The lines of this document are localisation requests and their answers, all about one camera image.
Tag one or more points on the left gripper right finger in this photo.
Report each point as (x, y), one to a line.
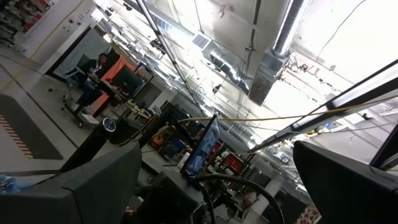
(351, 193)

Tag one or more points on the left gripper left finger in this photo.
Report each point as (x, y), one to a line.
(77, 202)

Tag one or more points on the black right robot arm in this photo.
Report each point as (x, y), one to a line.
(168, 202)

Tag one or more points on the black tower fan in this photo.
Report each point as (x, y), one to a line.
(93, 146)

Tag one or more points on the black mat with orange stripes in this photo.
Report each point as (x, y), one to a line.
(28, 133)

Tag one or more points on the grey desk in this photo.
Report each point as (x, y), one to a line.
(161, 161)

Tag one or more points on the black computer monitor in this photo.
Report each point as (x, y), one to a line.
(126, 81)

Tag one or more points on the person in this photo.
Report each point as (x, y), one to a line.
(93, 71)

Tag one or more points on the desk monitor with lit screen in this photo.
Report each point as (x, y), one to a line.
(202, 149)

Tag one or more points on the orange partition panel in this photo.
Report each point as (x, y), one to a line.
(112, 67)

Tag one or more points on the silver air duct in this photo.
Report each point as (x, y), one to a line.
(273, 62)

